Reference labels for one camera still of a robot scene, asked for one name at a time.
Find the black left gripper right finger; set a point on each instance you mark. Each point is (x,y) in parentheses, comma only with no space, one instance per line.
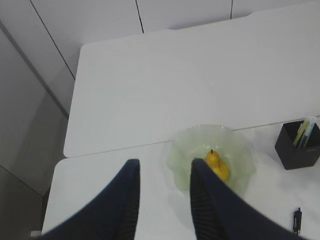
(264,212)

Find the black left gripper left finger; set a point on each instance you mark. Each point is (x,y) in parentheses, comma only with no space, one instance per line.
(111,215)

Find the yellow pear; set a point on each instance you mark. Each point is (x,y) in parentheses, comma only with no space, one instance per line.
(217,165)

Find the black pen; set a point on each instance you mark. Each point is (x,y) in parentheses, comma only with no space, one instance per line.
(297,220)

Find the yellow pen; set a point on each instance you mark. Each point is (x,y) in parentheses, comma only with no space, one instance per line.
(300,132)

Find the mint green pen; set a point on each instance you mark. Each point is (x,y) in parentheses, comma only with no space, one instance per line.
(311,121)

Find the frosted green wavy plate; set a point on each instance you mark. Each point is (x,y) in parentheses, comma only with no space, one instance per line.
(196,142)

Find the black square pen holder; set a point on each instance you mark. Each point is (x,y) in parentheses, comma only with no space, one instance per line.
(296,157)

